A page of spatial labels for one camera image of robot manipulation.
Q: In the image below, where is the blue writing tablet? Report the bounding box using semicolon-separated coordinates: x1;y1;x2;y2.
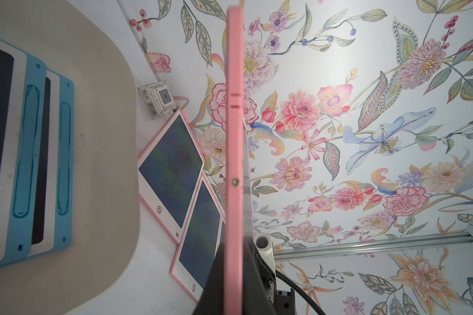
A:
0;40;47;267
27;70;74;259

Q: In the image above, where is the pink writing tablet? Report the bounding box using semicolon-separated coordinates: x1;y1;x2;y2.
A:
169;175;225;302
137;109;204;244

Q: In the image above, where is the cream plastic storage box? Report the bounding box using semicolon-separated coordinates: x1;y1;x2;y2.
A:
0;1;139;314

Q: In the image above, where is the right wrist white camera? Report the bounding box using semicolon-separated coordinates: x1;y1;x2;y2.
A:
254;232;276;287

